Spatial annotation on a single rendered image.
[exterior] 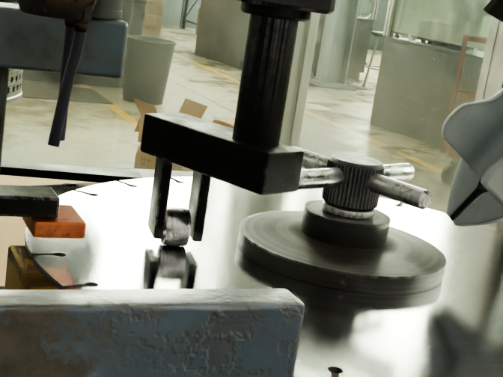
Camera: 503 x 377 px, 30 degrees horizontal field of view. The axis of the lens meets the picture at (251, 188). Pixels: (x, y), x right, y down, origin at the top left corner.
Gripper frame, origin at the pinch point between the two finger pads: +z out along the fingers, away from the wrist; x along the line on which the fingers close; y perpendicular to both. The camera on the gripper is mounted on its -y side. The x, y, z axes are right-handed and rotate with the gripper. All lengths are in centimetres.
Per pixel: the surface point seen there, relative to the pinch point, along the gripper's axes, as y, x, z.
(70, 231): 20.3, -3.2, 9.0
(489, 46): -49, -38, 2
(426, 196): 6.7, 1.1, -0.5
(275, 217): 6.8, -4.9, 7.3
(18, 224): -17, -50, 51
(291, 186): 13.2, -0.7, 2.1
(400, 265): 6.3, 2.5, 3.0
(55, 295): 30.2, 8.0, 1.3
